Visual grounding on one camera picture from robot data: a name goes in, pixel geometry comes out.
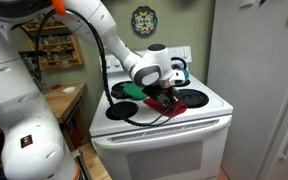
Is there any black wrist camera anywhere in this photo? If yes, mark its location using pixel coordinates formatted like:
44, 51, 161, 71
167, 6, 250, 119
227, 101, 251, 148
142, 85, 161, 98

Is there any white electric stove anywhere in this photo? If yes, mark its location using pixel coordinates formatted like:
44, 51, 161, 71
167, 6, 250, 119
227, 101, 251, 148
88, 45, 234, 180

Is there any white refrigerator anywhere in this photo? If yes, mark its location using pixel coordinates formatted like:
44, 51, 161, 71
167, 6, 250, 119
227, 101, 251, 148
206, 0, 288, 180

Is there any small white dish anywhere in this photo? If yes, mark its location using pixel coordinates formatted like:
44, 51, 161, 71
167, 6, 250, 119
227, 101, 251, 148
62, 86, 78, 94

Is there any green round pot holder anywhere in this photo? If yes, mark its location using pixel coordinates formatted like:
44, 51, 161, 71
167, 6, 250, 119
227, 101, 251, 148
122, 82, 149, 101

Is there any wooden side table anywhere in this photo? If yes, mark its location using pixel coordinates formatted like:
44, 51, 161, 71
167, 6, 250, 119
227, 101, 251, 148
40, 83, 88, 148

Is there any blue kettle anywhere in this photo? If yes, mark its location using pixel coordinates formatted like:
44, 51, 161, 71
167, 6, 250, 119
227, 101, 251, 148
170, 56, 191, 87

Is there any white oven door handle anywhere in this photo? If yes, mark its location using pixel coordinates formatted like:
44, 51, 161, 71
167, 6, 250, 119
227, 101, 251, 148
91, 114, 233, 150

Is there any red towel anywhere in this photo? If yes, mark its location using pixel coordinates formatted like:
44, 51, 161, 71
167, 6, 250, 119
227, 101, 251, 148
142, 96, 188, 118

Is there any wooden robot platform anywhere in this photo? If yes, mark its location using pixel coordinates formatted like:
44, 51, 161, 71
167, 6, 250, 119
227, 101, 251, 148
78, 143, 112, 180

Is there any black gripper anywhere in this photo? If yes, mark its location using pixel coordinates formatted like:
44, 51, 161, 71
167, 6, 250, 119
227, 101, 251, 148
157, 87, 182, 108

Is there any black stereo camera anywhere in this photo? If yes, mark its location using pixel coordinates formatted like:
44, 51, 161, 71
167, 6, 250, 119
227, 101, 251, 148
18, 49, 40, 57

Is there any white paper note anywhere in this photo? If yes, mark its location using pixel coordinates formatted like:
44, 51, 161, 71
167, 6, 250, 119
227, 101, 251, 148
239, 0, 254, 8

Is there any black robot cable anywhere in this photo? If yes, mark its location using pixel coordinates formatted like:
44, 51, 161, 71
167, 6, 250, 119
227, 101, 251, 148
33, 6, 182, 128

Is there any colourful decorative wall plate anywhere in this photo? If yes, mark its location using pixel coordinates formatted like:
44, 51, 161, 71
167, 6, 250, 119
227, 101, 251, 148
131, 5, 158, 37

